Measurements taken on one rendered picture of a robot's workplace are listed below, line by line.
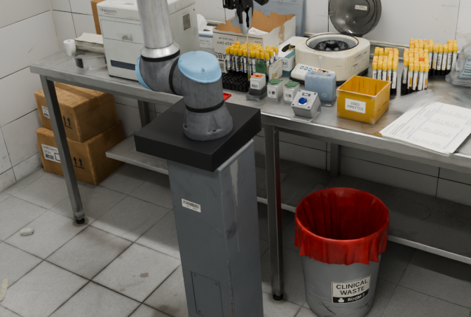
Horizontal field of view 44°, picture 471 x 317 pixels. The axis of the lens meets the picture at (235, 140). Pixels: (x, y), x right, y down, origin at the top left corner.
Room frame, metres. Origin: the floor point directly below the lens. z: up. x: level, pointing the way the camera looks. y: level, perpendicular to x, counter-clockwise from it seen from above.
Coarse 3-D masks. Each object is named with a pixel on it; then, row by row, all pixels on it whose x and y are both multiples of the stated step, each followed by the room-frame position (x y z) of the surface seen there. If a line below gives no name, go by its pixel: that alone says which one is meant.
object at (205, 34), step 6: (198, 18) 2.57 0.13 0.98; (204, 18) 2.54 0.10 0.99; (198, 24) 2.56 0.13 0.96; (204, 24) 2.54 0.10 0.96; (198, 30) 2.56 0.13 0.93; (204, 30) 2.56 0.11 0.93; (210, 30) 2.53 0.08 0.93; (204, 36) 2.47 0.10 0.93; (210, 36) 2.46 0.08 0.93; (204, 42) 2.48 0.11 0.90; (210, 42) 2.46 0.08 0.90
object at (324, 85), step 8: (312, 72) 1.85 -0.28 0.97; (312, 80) 1.82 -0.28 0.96; (320, 80) 1.81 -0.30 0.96; (328, 80) 1.80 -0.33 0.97; (312, 88) 1.82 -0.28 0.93; (320, 88) 1.81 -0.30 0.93; (328, 88) 1.80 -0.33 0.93; (320, 96) 1.81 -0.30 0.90; (328, 96) 1.80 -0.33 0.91; (336, 96) 1.84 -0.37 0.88; (328, 104) 1.78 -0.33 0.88
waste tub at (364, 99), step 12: (348, 84) 1.76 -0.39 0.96; (360, 84) 1.79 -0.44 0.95; (372, 84) 1.76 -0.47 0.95; (384, 84) 1.74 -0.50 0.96; (348, 96) 1.67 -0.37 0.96; (360, 96) 1.65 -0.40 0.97; (372, 96) 1.63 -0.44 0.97; (384, 96) 1.69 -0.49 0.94; (348, 108) 1.67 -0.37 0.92; (360, 108) 1.65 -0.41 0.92; (372, 108) 1.63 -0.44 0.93; (384, 108) 1.69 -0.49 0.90; (360, 120) 1.65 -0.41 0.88; (372, 120) 1.62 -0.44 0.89
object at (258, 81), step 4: (252, 76) 1.91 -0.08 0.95; (256, 76) 1.91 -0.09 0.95; (260, 76) 1.90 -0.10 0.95; (264, 76) 1.92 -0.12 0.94; (252, 80) 1.90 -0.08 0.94; (256, 80) 1.89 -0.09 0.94; (260, 80) 1.89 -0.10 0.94; (264, 80) 1.92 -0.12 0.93; (252, 84) 1.90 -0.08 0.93; (256, 84) 1.89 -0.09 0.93; (260, 84) 1.89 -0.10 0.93; (264, 84) 1.92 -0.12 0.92; (256, 88) 1.89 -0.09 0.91; (260, 88) 1.89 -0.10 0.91
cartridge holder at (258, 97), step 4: (252, 88) 1.90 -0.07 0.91; (264, 88) 1.91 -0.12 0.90; (252, 92) 1.90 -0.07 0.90; (256, 92) 1.89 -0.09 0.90; (260, 92) 1.88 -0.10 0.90; (264, 92) 1.90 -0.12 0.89; (248, 96) 1.89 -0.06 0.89; (252, 96) 1.88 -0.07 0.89; (256, 96) 1.88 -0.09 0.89; (260, 96) 1.88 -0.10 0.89
